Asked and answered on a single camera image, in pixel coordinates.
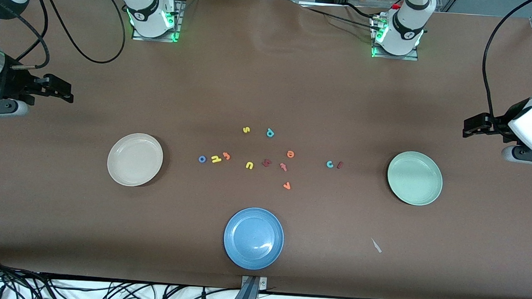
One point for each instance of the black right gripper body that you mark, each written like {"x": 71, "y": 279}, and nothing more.
{"x": 13, "y": 84}

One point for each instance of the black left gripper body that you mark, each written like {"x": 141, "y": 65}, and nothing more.
{"x": 499, "y": 121}

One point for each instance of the teal letter c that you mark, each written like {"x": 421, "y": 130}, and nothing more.
{"x": 327, "y": 164}

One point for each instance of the blue letter o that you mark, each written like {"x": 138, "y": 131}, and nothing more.
{"x": 200, "y": 159}

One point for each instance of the yellow letter h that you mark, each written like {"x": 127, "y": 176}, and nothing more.
{"x": 216, "y": 159}

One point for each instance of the orange letter f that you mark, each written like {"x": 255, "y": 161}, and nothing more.
{"x": 226, "y": 156}

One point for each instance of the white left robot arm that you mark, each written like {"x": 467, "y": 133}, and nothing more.
{"x": 406, "y": 34}

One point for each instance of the pale green plate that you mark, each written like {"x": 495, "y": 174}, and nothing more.
{"x": 414, "y": 178}

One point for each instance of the beige brown plate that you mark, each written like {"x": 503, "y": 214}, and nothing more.
{"x": 134, "y": 160}

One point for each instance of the brown table cover sheet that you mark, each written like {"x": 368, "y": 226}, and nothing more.
{"x": 61, "y": 225}

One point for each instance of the grey tape scrap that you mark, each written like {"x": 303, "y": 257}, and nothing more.
{"x": 376, "y": 245}

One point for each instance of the salmon letter t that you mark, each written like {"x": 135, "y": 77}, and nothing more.
{"x": 283, "y": 167}

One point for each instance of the teal letter p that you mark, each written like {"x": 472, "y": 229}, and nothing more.
{"x": 270, "y": 133}

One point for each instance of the blue plate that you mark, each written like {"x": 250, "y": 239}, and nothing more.
{"x": 253, "y": 238}

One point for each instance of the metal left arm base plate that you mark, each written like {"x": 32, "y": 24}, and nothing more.
{"x": 412, "y": 57}

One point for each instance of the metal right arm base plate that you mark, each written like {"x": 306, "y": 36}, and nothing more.
{"x": 180, "y": 15}

